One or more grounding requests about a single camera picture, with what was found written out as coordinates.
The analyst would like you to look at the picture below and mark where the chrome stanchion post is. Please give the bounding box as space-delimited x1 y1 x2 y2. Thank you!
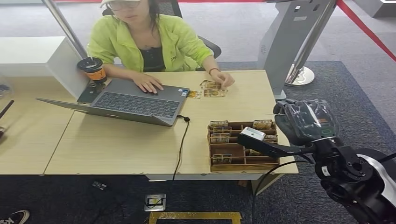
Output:
284 0 338 87

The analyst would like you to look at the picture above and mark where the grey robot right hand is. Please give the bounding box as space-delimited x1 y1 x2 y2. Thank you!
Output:
273 98 340 147

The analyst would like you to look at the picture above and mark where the person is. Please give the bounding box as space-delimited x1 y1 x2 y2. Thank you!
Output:
86 0 236 94

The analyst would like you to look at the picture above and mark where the black laptop cable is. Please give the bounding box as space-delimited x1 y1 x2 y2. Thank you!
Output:
172 114 191 182

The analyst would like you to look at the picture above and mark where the black round stand base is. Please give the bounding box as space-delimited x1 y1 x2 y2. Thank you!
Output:
353 147 396 169

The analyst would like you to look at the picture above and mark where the wooden card organizer box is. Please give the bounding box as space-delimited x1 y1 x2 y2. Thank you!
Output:
207 120 281 173

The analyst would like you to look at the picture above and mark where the person's left hand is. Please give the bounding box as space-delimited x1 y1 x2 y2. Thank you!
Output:
212 70 235 91

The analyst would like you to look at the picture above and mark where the slanted metal pole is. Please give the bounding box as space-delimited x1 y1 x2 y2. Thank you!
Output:
41 0 89 60

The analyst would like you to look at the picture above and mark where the grey open laptop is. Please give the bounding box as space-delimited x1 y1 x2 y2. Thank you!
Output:
35 77 190 127

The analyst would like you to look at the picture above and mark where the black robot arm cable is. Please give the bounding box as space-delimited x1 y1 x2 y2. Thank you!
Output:
251 159 311 224

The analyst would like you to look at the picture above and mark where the white desk partition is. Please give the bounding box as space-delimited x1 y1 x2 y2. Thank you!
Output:
0 36 90 100

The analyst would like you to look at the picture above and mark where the metal floor socket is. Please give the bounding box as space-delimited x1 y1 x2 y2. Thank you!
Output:
143 194 167 212

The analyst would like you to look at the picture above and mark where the orange coffee cup black lid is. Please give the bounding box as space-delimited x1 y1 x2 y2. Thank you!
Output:
77 56 108 84

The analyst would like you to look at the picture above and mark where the grey kiosk stand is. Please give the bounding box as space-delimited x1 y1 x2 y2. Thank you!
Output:
256 0 338 101

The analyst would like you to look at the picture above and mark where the black white sneaker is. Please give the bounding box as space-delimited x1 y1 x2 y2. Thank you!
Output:
0 210 31 224

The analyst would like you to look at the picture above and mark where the grey platform block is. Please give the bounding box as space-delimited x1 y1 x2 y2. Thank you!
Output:
353 0 396 18

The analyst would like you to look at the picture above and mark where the yellow floor tape frame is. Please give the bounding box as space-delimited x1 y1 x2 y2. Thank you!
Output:
148 211 242 224

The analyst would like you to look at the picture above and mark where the dark wooden stick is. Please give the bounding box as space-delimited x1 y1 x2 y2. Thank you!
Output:
0 99 15 120

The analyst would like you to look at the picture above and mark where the red barrier belt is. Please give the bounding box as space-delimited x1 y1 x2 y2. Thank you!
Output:
336 0 396 63

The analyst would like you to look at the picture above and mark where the person's right hand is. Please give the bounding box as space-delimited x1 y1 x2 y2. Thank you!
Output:
131 73 164 94

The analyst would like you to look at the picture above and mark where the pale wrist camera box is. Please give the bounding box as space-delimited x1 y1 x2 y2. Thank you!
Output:
237 126 314 159

